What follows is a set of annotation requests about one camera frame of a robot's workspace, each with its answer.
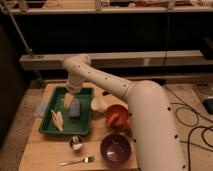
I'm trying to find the blue sponge block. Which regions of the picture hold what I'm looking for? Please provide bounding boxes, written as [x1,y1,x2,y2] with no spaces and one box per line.
[69,99,80,118]

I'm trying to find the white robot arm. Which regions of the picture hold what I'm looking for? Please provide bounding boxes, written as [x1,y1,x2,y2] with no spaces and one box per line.
[63,54,187,171]

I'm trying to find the silver fork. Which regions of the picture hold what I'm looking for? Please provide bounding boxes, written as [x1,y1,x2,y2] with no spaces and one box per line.
[59,156,94,166]

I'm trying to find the small metal cup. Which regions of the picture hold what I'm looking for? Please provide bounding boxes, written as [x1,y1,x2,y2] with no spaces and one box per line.
[69,135,83,151]

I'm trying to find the metal shelf rack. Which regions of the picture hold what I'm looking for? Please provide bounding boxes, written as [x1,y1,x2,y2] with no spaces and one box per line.
[0,0,213,71]

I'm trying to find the white cup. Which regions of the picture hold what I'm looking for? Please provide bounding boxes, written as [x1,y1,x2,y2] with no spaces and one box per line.
[91,96,108,113]

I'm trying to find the green plastic tray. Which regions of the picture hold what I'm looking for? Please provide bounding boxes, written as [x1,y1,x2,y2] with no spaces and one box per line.
[39,87,93,136]

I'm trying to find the translucent grey towel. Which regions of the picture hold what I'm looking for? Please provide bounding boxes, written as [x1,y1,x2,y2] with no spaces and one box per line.
[35,99,48,117]

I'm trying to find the red bowl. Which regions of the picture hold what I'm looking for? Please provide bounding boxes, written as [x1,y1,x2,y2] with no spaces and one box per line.
[106,104,130,128]

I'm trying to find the purple bowl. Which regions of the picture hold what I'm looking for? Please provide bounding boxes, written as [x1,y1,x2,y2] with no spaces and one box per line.
[100,134,131,167]

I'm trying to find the peeled banana piece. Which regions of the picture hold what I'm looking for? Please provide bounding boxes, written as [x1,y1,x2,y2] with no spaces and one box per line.
[52,111,63,131]

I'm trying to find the black floor cables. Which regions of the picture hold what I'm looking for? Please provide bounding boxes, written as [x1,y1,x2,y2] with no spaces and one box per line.
[163,84,213,171]

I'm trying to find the wooden board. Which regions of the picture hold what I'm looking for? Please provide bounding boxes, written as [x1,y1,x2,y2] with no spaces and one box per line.
[18,81,139,171]

